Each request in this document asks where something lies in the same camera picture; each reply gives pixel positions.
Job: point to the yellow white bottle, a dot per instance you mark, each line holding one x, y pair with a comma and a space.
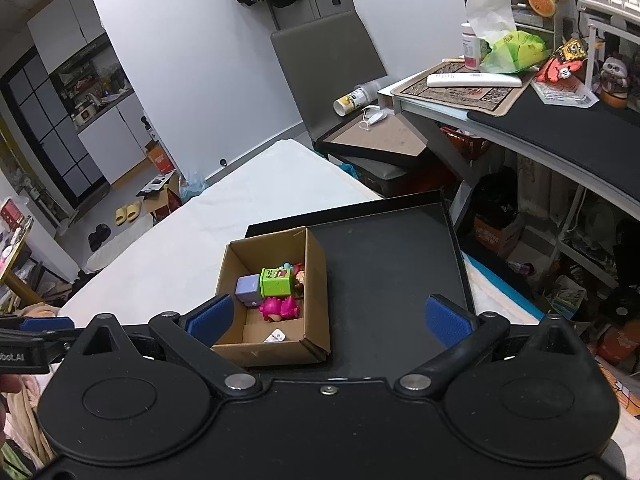
352, 101

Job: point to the dark flat packet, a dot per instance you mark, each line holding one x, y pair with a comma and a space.
155, 185

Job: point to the clear plastic bag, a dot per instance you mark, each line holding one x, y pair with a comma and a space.
192, 185

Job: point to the red yellow snack packet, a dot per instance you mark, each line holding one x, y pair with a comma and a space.
562, 60

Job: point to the black framed sliding door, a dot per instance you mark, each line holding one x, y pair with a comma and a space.
45, 135

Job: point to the clear plastic packet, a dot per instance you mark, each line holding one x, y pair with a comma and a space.
565, 94

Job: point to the black framed brown board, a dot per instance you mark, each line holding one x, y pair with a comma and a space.
375, 140

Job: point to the red basket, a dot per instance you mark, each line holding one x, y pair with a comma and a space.
465, 142

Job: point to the small red figure toy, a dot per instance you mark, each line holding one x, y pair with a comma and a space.
300, 277

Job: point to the beige blanket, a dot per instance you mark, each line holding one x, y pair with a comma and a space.
30, 420

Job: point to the pink jar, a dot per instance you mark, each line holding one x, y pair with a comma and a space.
472, 50

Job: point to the pair of black slippers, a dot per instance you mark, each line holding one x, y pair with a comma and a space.
100, 237

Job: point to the panda figurine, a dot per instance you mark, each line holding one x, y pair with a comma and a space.
614, 80

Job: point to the purple block toy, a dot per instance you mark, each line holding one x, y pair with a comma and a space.
247, 290

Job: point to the patterned brown mat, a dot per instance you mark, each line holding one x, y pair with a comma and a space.
450, 97

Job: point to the black bag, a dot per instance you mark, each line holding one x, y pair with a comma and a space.
495, 200

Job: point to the white face mask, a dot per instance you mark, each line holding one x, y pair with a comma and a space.
374, 117

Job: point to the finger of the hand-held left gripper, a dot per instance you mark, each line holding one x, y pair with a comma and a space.
45, 323

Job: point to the black desk mat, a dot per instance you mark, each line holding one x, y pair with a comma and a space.
575, 135

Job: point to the green plastic bag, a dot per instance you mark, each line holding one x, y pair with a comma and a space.
515, 50

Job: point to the yellow slipper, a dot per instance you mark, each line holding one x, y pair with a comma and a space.
135, 209
122, 215

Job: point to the white kitchen cabinet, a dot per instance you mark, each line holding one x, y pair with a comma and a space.
115, 135

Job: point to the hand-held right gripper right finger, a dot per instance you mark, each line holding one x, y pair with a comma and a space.
447, 321

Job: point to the black tray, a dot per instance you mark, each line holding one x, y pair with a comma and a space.
390, 270

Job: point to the orange printed carton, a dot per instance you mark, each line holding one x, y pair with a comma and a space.
497, 235

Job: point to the white plug charger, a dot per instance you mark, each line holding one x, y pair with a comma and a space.
275, 336

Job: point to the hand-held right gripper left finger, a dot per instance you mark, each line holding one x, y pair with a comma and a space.
210, 320

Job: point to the orange box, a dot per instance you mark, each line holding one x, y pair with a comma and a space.
161, 157

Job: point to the green cube toy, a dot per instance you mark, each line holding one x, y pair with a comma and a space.
276, 283

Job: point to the grey chair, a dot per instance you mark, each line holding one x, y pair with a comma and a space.
325, 70

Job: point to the grey desk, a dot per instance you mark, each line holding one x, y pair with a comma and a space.
500, 135

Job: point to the white tissue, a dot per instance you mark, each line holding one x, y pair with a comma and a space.
487, 15

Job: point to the pink figure toy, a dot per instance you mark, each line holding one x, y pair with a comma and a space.
277, 308

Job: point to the white remote control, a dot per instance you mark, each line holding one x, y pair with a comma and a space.
472, 80

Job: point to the brown floor cardboard box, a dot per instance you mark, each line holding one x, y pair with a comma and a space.
162, 202

